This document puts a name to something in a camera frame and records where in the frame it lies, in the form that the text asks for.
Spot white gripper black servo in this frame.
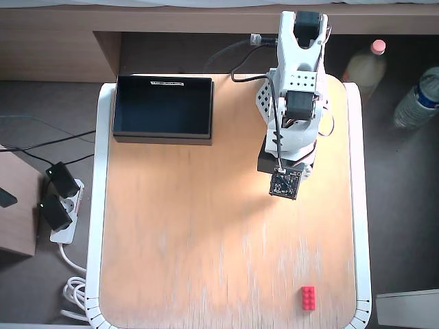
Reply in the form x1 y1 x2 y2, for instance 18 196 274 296
257 118 322 180

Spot red lego block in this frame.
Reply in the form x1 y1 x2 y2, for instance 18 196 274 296
300 286 317 311

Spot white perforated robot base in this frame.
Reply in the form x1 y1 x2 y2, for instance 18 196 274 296
255 67 279 130

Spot black cardboard bin box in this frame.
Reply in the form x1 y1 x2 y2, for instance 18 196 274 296
112 74 215 147

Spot juice bottle pink cap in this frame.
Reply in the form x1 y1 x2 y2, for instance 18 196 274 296
341 39 388 99

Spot clear plastic water bottle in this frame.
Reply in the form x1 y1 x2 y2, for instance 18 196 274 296
393 66 439 130

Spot grey white box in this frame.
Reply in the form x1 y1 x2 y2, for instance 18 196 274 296
375 289 439 329

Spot white bed sheet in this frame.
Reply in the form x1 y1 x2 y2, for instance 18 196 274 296
0 0 439 8

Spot black power adapter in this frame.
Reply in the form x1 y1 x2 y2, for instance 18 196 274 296
45 162 80 199
36 194 73 231

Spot white power strip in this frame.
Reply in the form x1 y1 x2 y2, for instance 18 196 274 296
49 178 85 245

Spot brown wooden box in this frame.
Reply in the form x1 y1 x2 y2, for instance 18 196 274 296
0 143 43 258

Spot small black flat object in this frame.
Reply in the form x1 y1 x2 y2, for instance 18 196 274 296
0 186 18 209

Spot black camera circuit board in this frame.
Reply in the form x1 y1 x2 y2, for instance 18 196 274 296
269 167 303 202

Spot black camera usb cable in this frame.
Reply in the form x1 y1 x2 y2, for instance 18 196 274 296
230 35 286 171

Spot grey usb extension cable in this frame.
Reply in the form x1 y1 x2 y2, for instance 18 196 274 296
204 33 261 73

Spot white table frame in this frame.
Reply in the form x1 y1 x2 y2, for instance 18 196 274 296
84 81 373 329

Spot black adapter cable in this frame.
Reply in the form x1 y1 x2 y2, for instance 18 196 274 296
15 147 53 169
67 153 95 166

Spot long black floor cable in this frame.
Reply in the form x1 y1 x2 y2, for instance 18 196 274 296
0 130 97 151

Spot white power strip cable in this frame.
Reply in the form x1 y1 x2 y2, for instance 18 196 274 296
58 241 91 323

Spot brown wooden bed frame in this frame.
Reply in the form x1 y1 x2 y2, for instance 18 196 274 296
0 3 439 83

